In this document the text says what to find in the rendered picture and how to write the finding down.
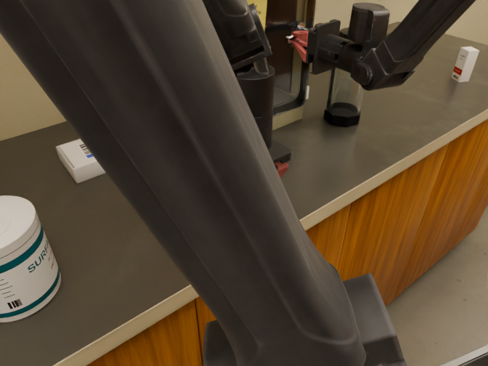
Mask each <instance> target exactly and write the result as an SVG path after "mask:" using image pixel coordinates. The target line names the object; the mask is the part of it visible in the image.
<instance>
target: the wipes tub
mask: <svg viewBox="0 0 488 366"><path fill-rule="evenodd" d="M60 283H61V274H60V269H59V267H58V265H57V262H56V259H55V257H54V254H53V252H52V249H51V247H50V244H49V241H48V240H47V237H46V234H45V232H44V229H43V227H42V225H41V222H40V220H39V218H38V215H37V213H36V210H35V208H34V206H33V204H32V203H31V202H30V201H28V200H26V199H25V198H21V197H18V196H11V195H3V196H0V322H12V321H15V320H20V319H22V318H25V317H27V316H29V315H32V314H33V313H35V312H37V311H38V310H39V309H41V308H42V307H44V306H45V305H46V304H48V303H49V302H50V301H51V300H52V298H53V297H54V295H55V294H56V292H57V291H58V289H59V287H60Z"/></svg>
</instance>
